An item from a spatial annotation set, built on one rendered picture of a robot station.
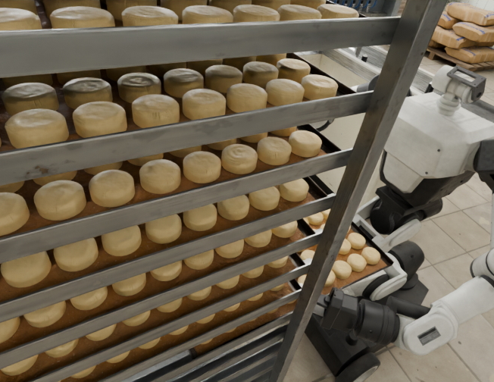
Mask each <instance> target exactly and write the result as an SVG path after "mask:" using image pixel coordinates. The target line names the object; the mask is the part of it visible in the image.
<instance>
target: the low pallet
mask: <svg viewBox="0 0 494 382"><path fill-rule="evenodd" d="M427 51H429V52H430V55H429V57H428V58H429V59H430V60H442V59H446V60H449V61H451V62H454V63H456V65H458V66H460V67H463V68H464V69H467V70H469V71H477V70H490V69H494V61H488V62H481V63H474V64H468V63H466V62H464V61H461V60H458V59H457V58H453V57H452V56H450V55H448V54H447V53H446V50H445V48H433V47H430V46H428V47H427Z"/></svg>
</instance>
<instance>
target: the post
mask: <svg viewBox="0 0 494 382"><path fill-rule="evenodd" d="M447 1H448V0H407V1H406V3H405V6H404V9H403V12H402V15H401V17H400V20H399V23H398V26H397V28H396V31H395V34H394V37H393V38H392V42H391V45H390V47H389V51H388V53H387V55H386V59H385V61H384V63H383V67H382V70H381V72H380V75H379V78H378V80H377V84H376V86H375V88H374V92H373V95H372V96H371V99H370V102H369V105H368V107H367V110H366V113H365V116H364V119H363V121H362V124H361V127H360V130H359V132H358V135H357V138H356V140H355V144H354V146H353V149H352V152H351V155H350V157H349V160H348V163H347V165H346V168H345V171H344V174H343V176H342V179H341V182H340V184H339V188H338V190H337V192H336V196H335V199H334V200H333V204H332V207H331V209H330V213H329V215H328V217H327V221H326V223H325V225H324V229H323V232H322V234H321V236H320V240H319V242H318V244H317V248H316V250H315V253H314V256H313V259H312V261H311V264H310V267H309V269H308V273H307V275H306V278H305V281H304V283H303V286H302V289H301V292H300V294H299V297H298V300H297V303H296V305H295V308H294V311H293V313H292V317H291V319H290V321H289V325H288V327H287V329H286V333H285V336H284V338H283V342H282V344H281V346H280V350H279V352H278V354H277V358H276V361H275V362H274V366H273V369H272V371H271V373H270V377H269V379H268V382H283V380H284V377H285V376H286V373H287V371H288V369H289V366H290V364H291V362H292V359H293V357H294V355H295V352H296V350H297V348H298V346H299V343H300V341H301V339H302V336H303V334H304V332H305V329H306V327H307V325H308V322H309V320H310V318H311V315H312V313H313V311H314V308H315V306H316V304H317V301H318V299H319V297H320V295H321V292H322V290H323V288H324V285H325V283H326V281H327V278H328V276H329V274H330V272H331V269H332V267H333V264H334V262H335V260H336V257H337V255H338V253H339V251H340V248H341V246H342V244H343V241H344V239H345V236H346V234H347V233H348V230H349V228H350V225H351V223H352V220H353V218H354V216H355V213H356V211H357V210H358V206H359V205H360V202H361V200H362V197H363V195H364V193H365V190H366V189H367V185H368V184H369V182H370V179H371V177H372V174H373V172H374V169H375V167H376V166H377V162H378V161H379V159H380V156H381V154H382V151H383V149H384V146H385V145H386V142H387V140H388V138H389V135H390V133H391V131H392V128H393V126H394V123H395V122H396V118H397V117H398V115H399V112H400V110H401V108H402V105H403V103H404V100H405V98H406V95H407V94H408V91H409V89H410V87H411V84H412V82H413V80H414V77H415V75H416V73H417V70H418V68H419V66H420V64H421V61H422V59H423V57H424V54H425V52H426V50H427V47H428V45H429V43H430V40H431V38H432V36H433V33H434V31H435V29H436V26H437V24H438V22H439V19H440V17H441V15H442V13H443V10H444V8H445V6H446V3H447Z"/></svg>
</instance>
